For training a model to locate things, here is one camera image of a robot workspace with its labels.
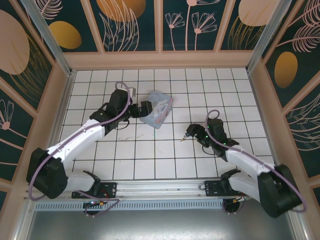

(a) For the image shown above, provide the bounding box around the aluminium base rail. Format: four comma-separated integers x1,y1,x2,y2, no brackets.
23,178,252,201

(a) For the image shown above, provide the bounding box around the grey metal sheet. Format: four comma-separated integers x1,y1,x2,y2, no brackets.
23,208,303,240

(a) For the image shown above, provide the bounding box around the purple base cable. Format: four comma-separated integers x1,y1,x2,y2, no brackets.
83,198,120,218

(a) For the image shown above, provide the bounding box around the blue cartoon dog tin box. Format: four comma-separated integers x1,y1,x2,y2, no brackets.
139,90,175,130

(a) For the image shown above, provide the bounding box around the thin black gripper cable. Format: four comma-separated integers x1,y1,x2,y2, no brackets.
115,119,131,131
201,145,216,156

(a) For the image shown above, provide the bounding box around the aluminium floor edge rail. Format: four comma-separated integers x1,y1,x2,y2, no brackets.
246,69,278,166
48,71,77,151

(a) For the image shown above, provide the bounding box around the slotted grey cable duct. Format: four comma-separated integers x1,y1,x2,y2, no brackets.
33,199,251,212

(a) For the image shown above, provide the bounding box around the aluminium corner post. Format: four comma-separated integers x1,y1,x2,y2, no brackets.
19,0,76,78
246,0,298,73

